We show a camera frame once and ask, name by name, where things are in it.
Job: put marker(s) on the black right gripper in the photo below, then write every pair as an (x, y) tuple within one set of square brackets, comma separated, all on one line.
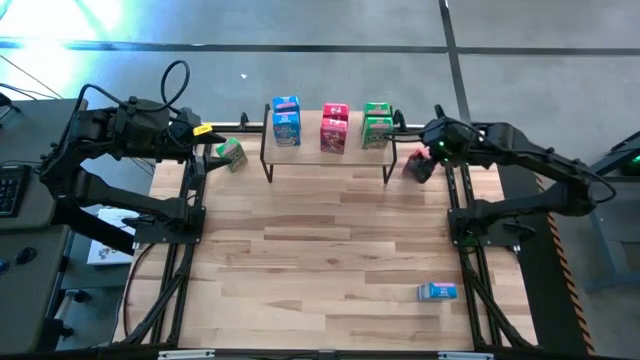
[(450, 142)]

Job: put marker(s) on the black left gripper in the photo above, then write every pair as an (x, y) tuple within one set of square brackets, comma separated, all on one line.
[(190, 142)]

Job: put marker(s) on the red Froot Loops cereal box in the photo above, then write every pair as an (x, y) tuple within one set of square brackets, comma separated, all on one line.
[(334, 137), (422, 152), (336, 110)]

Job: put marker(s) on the green Apple Jacks cereal box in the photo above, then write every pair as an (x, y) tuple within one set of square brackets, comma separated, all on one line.
[(377, 108), (376, 134), (232, 154)]

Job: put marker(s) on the blue Rice Krispies cereal box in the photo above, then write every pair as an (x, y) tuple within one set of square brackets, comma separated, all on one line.
[(286, 104), (440, 291), (286, 130)]

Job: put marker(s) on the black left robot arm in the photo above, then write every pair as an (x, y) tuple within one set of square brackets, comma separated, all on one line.
[(100, 192)]

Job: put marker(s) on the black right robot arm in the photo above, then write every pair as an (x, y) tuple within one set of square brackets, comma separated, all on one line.
[(530, 157)]

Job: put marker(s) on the yellow label tag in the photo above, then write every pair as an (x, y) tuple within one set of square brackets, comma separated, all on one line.
[(202, 130)]

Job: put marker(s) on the black diagonal bar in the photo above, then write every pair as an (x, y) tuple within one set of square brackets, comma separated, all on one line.
[(95, 229)]

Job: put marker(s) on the white printed booklet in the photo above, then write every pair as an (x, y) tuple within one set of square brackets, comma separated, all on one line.
[(107, 250)]

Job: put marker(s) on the black mat with hazard stripe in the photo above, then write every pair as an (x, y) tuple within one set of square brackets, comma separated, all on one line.
[(535, 300)]

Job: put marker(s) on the grey metal stand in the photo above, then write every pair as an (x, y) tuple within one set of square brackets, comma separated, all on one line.
[(595, 240)]

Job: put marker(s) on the dark operator desk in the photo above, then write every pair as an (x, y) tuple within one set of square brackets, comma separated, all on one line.
[(20, 140)]

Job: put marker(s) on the black keyboard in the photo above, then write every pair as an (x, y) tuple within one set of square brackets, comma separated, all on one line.
[(12, 192)]

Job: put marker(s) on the black round knob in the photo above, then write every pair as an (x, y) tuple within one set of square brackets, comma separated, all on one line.
[(25, 256)]

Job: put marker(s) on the black aluminium rig frame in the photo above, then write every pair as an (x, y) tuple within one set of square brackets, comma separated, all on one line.
[(230, 129)]

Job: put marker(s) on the white bracket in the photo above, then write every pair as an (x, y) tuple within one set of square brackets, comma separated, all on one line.
[(185, 355), (465, 356)]

